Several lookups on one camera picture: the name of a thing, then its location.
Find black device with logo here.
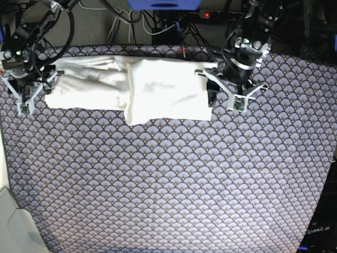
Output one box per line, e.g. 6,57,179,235
297,156,336,252

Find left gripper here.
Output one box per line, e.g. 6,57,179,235
206,52,260,108

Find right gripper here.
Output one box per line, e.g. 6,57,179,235
1,62,55,95

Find blue box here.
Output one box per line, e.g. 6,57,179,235
127,0,201,11

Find red black table clamp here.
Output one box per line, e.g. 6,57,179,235
178,46,188,60

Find white printed T-shirt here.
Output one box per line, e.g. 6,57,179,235
45,55,218,126

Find black power strip red light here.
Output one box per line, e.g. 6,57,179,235
198,9,243,21

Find grey patterned table mat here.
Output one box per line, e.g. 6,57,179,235
1,54,336,252

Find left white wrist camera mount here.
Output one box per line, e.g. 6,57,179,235
195,68,269,113

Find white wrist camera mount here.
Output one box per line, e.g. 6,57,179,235
1,66,64,115
195,68,269,113

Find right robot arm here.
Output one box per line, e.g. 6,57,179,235
1,1,78,96

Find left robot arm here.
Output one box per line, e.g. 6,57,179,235
201,1,283,112

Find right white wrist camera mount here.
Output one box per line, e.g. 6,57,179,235
1,66,64,115

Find grey cables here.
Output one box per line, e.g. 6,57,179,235
78,0,177,45

